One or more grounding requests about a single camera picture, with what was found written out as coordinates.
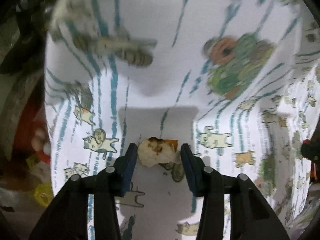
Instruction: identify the white food scrap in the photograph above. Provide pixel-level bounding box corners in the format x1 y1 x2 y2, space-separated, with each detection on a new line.
137 137 181 167

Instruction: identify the white cat-print trash bag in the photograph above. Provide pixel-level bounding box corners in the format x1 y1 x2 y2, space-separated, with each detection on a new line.
44 0 319 235

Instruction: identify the yellow container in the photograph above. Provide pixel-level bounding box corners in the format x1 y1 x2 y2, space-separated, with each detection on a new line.
33 182 54 207

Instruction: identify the red bowl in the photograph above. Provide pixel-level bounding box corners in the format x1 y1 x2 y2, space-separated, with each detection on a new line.
12 98 50 164

